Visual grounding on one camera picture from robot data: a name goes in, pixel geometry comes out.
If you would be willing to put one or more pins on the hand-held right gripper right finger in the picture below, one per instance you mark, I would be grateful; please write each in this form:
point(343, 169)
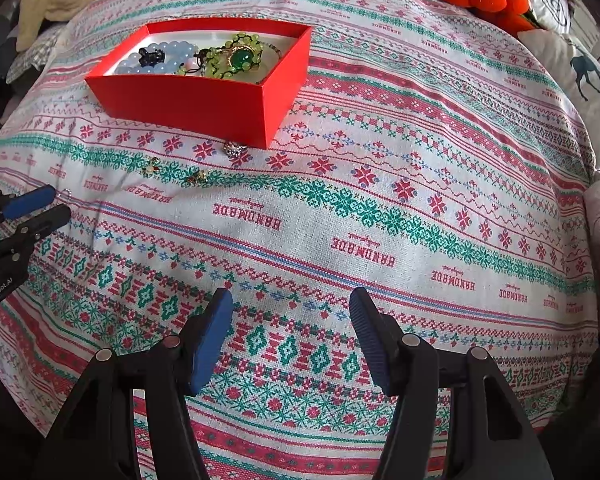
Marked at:
point(370, 345)

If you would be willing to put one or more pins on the small gold earring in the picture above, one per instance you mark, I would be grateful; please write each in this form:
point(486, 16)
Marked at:
point(153, 166)
point(198, 176)

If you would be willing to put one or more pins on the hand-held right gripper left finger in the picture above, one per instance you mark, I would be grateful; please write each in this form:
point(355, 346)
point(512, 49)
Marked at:
point(207, 345)

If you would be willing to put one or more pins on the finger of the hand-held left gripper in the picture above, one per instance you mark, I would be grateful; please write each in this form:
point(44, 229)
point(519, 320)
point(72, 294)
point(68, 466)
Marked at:
point(47, 219)
point(30, 201)

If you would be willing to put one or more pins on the white deer-print pillow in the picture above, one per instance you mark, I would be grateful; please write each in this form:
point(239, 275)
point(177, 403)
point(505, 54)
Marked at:
point(560, 60)

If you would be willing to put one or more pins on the red cardboard box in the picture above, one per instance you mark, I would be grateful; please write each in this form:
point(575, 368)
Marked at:
point(190, 105)

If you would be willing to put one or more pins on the grey checkered cloth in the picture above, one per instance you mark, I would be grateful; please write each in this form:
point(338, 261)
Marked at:
point(35, 52)

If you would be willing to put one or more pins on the black hair claw clip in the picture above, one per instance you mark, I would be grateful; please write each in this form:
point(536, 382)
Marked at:
point(150, 56)

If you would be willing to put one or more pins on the small clear earring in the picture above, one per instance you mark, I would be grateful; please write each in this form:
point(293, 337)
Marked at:
point(65, 193)

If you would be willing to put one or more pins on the patterned woven cloth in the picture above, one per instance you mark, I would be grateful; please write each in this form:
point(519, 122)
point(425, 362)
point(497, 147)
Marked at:
point(380, 135)

